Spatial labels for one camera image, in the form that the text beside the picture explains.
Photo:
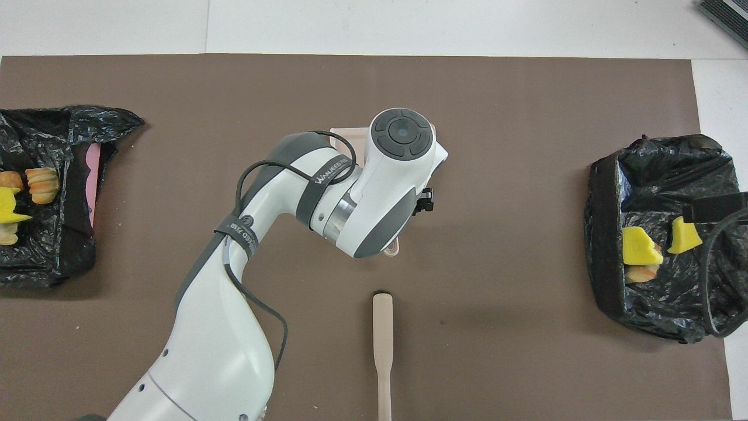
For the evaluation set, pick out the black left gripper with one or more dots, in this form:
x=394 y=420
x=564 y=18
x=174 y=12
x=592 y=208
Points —
x=424 y=202

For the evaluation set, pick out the yellow sponge wedge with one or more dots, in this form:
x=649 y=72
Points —
x=682 y=238

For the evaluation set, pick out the yellow and green sponge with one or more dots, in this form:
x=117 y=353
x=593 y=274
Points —
x=640 y=247

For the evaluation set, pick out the beige plastic dustpan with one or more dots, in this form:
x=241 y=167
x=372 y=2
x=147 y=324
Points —
x=350 y=139

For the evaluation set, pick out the beige sponge chunk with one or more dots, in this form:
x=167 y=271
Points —
x=641 y=273
x=7 y=234
x=44 y=185

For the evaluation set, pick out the brown sponge chunk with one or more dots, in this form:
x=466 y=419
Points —
x=10 y=180

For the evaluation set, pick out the notched yellow sponge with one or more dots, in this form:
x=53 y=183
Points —
x=7 y=204

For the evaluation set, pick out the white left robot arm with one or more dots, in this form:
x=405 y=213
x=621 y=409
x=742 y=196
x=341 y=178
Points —
x=362 y=187

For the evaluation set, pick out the black bag lined bin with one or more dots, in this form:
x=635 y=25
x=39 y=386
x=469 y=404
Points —
x=660 y=175

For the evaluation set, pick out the pink bin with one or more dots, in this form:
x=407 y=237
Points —
x=92 y=181

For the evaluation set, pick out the black trash bag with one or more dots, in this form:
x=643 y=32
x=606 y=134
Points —
x=52 y=245

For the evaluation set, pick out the brown table mat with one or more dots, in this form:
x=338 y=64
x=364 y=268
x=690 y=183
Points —
x=497 y=88

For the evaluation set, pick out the dark ribbed panel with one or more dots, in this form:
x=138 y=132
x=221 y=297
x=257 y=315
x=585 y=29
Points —
x=727 y=17

